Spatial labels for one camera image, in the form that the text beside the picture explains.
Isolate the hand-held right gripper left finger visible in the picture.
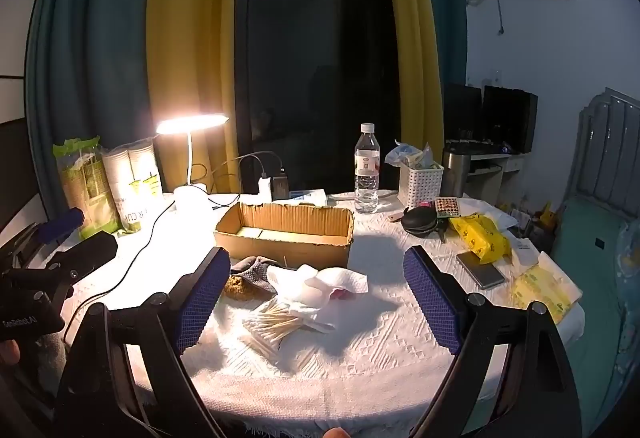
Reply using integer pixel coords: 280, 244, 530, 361
52, 245, 232, 438

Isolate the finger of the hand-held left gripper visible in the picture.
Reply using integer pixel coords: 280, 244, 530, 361
0, 208, 86, 269
30, 232, 119, 314

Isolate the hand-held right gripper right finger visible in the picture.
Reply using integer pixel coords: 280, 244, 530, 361
402, 245, 583, 438

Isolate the brown fuzzy plush toy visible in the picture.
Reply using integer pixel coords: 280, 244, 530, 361
225, 273, 266, 301

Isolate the grey dotted sock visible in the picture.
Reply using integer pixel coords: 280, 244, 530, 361
231, 256, 291, 294

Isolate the cardboard box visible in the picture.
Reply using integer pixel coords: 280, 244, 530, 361
214, 202, 355, 269

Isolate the person's left hand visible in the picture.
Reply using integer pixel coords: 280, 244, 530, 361
0, 340, 22, 369

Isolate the green plastic bag pack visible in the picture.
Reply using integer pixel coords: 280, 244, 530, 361
52, 135, 121, 239

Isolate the grey smartphone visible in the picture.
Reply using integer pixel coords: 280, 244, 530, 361
456, 250, 507, 290

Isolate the pile of cotton swabs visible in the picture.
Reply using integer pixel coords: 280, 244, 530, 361
242, 300, 311, 351

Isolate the pack of paper cups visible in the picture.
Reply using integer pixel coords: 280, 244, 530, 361
102, 140, 163, 234

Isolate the black round zip case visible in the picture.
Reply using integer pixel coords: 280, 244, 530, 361
402, 207, 443, 239

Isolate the yellow plastic packet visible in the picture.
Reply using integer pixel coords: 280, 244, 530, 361
448, 213, 512, 265

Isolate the white tablecloth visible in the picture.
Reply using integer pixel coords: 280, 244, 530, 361
0, 190, 586, 434

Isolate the yellow tissue pack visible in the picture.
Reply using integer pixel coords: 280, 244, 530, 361
510, 252, 585, 324

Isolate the white perforated basket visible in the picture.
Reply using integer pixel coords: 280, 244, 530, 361
398, 161, 445, 209

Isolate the steel trash can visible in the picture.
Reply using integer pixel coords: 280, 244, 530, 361
441, 149, 472, 199

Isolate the white computer desk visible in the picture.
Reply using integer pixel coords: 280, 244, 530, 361
470, 150, 526, 204

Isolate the clear plastic water bottle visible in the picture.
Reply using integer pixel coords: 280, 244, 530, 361
354, 123, 381, 214

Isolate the white power strip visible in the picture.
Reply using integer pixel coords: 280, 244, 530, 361
290, 189, 328, 206

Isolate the crumpled blue plastic bag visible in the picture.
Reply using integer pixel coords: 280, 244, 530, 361
384, 139, 436, 169

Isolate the white desk lamp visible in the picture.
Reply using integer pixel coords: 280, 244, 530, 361
155, 114, 230, 214

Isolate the black monitor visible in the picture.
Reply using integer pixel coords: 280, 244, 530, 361
444, 83, 483, 141
481, 85, 538, 154

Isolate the yellow curtain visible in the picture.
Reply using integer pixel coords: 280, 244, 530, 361
380, 0, 446, 169
145, 0, 243, 194

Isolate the dark glass window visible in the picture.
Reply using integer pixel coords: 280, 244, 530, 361
235, 0, 401, 194

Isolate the thin black cable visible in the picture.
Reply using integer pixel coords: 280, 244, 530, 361
62, 198, 177, 349

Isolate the black charger cable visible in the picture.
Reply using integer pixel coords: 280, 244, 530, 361
190, 150, 284, 210

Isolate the grey metal bed frame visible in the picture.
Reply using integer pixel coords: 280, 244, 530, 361
572, 88, 640, 219

